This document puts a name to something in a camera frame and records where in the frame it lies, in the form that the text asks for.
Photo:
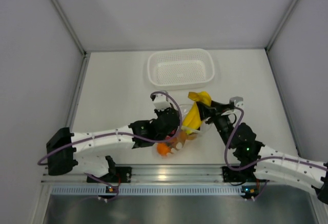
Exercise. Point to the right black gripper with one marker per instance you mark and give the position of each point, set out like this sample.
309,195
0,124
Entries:
206,110

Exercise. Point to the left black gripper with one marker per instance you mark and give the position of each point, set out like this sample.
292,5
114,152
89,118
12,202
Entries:
171,108

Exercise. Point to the yellow fake banana bunch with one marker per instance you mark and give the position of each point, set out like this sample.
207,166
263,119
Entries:
192,121

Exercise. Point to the clear zip top bag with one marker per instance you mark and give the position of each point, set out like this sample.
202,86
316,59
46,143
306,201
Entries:
200,132

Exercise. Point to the orange fake food piece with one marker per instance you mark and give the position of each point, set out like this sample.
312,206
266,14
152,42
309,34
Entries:
182,138

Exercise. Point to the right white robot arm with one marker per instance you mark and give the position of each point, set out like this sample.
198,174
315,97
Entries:
246,156

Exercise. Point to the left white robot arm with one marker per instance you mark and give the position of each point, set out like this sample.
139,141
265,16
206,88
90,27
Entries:
89,152

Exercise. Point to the orange fake carrot slices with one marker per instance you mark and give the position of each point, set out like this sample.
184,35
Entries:
165,150

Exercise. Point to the white perforated plastic basket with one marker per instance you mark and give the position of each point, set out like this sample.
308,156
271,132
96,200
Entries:
180,69

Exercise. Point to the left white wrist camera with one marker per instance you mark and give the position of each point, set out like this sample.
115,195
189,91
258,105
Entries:
160,100

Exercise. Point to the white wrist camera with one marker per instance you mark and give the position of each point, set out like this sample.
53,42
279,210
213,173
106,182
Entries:
160,100
237,101

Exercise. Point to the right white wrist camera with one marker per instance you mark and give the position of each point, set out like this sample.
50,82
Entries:
237,101

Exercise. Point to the aluminium mounting rail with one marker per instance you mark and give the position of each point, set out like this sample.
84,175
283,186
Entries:
176,174

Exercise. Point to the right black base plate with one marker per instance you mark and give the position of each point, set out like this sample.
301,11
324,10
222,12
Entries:
237,177

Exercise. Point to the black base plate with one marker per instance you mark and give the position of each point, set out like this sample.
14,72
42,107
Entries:
237,177
110,175

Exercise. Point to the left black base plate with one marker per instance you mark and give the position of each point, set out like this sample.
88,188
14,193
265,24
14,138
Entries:
110,175

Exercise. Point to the slotted grey cable duct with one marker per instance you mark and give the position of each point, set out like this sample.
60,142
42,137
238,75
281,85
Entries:
153,190

